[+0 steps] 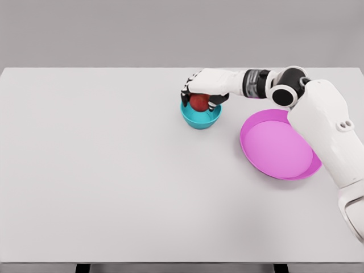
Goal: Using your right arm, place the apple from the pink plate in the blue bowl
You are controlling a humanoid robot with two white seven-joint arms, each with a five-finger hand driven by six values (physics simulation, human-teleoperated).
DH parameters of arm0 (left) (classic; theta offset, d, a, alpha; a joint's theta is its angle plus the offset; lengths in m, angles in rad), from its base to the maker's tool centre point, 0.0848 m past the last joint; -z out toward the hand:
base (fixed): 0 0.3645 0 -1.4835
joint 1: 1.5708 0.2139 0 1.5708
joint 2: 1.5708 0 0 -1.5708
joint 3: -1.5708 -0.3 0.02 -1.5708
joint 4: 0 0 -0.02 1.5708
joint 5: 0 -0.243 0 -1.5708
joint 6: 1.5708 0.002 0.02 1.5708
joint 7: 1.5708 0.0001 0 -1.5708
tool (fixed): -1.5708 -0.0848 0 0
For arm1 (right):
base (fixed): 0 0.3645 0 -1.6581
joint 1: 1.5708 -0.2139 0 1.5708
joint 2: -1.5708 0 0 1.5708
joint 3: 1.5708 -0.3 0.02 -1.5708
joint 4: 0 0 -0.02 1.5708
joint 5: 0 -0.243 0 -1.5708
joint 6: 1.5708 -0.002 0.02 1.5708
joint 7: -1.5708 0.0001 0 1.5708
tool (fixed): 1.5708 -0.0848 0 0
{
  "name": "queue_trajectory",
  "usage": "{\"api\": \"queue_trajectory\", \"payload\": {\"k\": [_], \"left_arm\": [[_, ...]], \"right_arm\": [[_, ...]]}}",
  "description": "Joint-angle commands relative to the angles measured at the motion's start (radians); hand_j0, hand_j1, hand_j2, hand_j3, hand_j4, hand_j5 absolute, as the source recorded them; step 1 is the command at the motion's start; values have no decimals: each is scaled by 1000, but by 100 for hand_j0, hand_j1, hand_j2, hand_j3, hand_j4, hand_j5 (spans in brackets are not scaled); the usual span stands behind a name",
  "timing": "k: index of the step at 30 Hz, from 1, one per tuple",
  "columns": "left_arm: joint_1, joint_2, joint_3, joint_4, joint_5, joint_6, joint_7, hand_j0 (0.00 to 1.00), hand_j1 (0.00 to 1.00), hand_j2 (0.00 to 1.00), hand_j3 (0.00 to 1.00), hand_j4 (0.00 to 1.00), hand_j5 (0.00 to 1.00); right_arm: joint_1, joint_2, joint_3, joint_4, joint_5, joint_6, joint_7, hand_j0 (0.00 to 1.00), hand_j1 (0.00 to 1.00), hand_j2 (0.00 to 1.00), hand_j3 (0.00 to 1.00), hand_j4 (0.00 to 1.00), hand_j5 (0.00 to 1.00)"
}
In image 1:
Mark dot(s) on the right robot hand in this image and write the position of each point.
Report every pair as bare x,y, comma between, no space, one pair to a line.
207,81

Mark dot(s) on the red apple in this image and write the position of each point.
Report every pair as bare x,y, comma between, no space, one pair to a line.
199,102

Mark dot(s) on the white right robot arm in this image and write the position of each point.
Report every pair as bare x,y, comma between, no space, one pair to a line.
321,113

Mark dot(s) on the blue bowl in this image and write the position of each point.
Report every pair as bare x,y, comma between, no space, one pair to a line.
201,119

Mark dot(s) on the pink plate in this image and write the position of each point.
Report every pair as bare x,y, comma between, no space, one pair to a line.
277,148

